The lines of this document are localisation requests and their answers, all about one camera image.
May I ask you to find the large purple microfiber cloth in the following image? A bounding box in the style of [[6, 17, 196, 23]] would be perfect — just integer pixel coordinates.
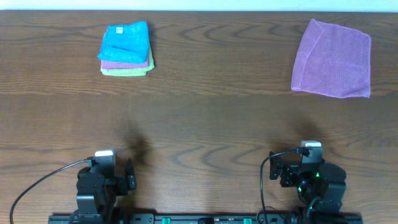
[[291, 19, 371, 98]]

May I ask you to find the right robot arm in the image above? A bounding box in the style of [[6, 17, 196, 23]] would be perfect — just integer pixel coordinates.
[[269, 147, 346, 214]]

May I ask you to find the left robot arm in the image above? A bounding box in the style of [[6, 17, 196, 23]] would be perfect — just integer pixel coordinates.
[[76, 156, 137, 218]]

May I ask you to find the folded green cloth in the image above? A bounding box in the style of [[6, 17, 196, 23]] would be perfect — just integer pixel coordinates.
[[100, 48, 155, 77]]

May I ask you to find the folded purple cloth in stack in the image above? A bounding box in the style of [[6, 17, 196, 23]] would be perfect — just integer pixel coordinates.
[[101, 59, 152, 70]]

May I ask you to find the folded blue cloth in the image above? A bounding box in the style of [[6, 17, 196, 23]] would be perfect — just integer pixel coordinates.
[[98, 21, 150, 63]]

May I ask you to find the right black cable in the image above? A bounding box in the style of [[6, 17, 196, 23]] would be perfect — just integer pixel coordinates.
[[256, 148, 308, 224]]

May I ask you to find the black cable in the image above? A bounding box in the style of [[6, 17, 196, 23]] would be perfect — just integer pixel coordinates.
[[9, 159, 93, 224], [256, 148, 308, 224]]

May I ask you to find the left black cable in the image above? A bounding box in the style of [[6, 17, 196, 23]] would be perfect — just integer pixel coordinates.
[[9, 159, 93, 224]]

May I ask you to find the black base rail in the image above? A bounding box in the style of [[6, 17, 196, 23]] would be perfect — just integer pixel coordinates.
[[47, 212, 364, 224]]

